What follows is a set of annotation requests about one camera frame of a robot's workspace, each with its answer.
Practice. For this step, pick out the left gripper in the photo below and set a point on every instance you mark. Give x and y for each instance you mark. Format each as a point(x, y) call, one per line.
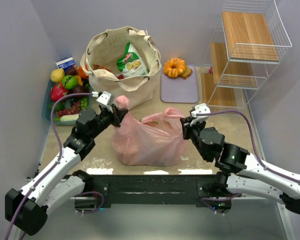
point(117, 115)

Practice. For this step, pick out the pink plastic grocery bag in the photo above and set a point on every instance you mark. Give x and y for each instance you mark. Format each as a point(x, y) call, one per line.
point(155, 140)

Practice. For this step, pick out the white wire shelf rack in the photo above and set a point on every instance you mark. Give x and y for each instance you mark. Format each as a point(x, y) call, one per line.
point(247, 45)

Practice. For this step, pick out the aluminium table frame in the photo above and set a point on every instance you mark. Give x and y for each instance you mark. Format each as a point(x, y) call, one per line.
point(18, 234)

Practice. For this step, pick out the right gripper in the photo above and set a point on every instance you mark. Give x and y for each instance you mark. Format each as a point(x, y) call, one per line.
point(188, 127)

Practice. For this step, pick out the dark plum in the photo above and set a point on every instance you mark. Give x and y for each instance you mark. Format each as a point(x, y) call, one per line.
point(71, 71)

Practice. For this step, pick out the yellow lemon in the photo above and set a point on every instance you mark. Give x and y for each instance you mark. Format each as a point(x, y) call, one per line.
point(57, 75)

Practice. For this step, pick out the lavender food tray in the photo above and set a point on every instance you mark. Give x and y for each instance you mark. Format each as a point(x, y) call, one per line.
point(179, 90)

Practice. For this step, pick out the blue white carton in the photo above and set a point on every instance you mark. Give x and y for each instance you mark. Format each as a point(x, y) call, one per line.
point(65, 63)

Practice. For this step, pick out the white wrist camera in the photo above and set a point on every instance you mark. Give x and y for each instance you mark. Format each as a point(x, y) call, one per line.
point(199, 114)
point(104, 100)

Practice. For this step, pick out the green white chips bag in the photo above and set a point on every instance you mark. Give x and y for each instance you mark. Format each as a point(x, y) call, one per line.
point(131, 63)

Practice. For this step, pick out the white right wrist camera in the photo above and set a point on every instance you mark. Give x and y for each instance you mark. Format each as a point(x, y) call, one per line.
point(199, 114)

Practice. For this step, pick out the cake slice behind bundt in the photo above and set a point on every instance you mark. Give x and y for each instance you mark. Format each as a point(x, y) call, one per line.
point(187, 73)

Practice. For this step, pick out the orange fruit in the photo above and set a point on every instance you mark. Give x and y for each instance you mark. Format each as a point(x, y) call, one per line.
point(82, 73)

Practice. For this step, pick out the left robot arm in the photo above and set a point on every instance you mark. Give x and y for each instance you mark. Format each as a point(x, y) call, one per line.
point(29, 208)

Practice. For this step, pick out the pink dragon fruit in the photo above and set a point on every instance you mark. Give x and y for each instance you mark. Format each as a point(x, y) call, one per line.
point(58, 91)

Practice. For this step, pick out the red grape bunch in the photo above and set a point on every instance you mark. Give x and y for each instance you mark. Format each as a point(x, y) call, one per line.
point(75, 108)

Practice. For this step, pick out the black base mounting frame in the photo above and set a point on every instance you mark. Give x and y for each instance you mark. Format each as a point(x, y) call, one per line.
point(197, 190)

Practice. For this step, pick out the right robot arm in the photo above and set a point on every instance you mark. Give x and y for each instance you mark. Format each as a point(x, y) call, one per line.
point(240, 172)

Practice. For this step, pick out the green fruit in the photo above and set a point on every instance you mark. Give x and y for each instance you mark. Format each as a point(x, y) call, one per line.
point(69, 82)

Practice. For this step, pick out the teal fruit bin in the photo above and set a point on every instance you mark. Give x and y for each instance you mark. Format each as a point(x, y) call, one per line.
point(47, 105)

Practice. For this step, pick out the pale white cucumber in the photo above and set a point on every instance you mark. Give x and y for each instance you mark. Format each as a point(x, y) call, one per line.
point(69, 118)

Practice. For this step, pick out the orange bundt cake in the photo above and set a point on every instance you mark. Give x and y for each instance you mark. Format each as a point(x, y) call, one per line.
point(174, 67)

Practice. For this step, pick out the cream canvas tote bag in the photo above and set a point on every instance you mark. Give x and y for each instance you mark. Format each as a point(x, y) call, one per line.
point(106, 48)

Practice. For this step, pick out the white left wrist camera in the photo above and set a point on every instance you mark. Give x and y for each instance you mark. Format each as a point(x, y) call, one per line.
point(104, 100)

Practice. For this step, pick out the large red cookie bag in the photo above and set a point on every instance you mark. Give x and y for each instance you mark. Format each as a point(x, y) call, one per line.
point(101, 70)

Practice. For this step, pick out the green grape bunch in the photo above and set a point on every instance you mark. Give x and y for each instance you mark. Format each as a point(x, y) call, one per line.
point(84, 103)

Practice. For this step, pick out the green lime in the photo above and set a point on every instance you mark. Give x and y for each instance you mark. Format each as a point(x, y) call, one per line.
point(58, 107)

